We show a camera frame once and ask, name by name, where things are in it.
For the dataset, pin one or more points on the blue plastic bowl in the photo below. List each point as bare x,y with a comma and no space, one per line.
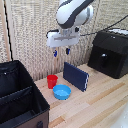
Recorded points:
62,91

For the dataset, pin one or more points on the red plastic cup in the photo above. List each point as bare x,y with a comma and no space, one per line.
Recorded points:
52,81

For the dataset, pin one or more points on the black box case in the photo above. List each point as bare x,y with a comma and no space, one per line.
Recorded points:
110,53

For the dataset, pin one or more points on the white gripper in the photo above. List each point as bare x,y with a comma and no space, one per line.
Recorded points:
63,38

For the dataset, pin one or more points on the beige woven screen panel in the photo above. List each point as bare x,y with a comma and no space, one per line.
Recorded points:
30,33

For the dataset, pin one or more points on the black fabric storage bin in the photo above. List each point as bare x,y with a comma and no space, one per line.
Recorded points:
18,96

